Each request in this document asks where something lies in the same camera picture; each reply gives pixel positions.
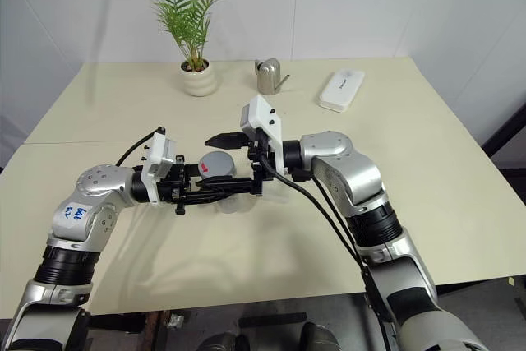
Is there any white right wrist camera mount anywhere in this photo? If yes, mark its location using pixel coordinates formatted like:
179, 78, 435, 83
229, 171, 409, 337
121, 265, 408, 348
239, 95, 285, 176

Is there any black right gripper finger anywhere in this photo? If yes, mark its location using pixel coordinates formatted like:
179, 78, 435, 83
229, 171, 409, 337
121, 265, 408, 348
204, 132, 250, 151
192, 177, 254, 196

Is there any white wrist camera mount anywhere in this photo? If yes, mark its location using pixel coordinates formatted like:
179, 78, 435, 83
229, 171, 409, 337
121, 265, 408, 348
239, 95, 285, 176
140, 130, 178, 207

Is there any white label blue writing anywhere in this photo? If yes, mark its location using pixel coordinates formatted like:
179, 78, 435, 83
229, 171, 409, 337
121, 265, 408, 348
61, 201, 92, 224

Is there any dark rounded shape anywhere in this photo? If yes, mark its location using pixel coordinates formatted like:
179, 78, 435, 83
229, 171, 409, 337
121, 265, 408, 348
196, 330, 251, 351
301, 321, 343, 351

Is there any white ribbed plant pot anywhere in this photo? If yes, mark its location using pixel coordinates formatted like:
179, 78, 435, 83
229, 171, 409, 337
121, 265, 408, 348
178, 58, 218, 98

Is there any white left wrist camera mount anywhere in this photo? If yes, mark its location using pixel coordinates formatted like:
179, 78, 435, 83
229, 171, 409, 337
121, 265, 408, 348
140, 130, 178, 207

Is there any black slanted post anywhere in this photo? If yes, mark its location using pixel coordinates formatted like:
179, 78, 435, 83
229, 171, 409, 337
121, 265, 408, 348
481, 100, 526, 159

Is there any flat white case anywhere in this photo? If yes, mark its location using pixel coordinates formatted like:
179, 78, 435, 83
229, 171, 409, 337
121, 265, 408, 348
316, 68, 366, 115

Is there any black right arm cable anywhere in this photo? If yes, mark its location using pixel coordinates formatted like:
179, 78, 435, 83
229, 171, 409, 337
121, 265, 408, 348
255, 149, 371, 286
311, 177, 367, 266

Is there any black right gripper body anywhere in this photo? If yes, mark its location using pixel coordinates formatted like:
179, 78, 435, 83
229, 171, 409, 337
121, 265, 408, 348
246, 128, 275, 198

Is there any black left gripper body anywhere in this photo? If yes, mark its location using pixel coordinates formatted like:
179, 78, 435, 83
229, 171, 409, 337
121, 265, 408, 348
158, 155, 198, 217

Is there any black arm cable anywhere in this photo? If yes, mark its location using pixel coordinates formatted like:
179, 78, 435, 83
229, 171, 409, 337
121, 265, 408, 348
115, 125, 166, 167
255, 149, 371, 286
311, 177, 367, 266

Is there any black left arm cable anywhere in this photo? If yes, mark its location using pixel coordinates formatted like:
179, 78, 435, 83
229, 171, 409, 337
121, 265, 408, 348
115, 125, 166, 167

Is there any reddish brown bar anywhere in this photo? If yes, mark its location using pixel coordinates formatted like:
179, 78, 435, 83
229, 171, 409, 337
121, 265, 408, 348
141, 308, 170, 351

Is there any grey jar lid red mark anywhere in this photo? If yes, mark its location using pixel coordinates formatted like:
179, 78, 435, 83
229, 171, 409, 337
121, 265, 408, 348
196, 150, 238, 182

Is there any green palm plant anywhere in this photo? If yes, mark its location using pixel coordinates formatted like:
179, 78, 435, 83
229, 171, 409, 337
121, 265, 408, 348
148, 0, 227, 72

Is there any clear jar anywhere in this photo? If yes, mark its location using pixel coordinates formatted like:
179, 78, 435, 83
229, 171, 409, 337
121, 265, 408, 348
205, 178, 250, 215

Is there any silver metal watering can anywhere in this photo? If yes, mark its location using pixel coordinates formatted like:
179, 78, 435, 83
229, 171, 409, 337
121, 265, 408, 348
254, 58, 292, 95

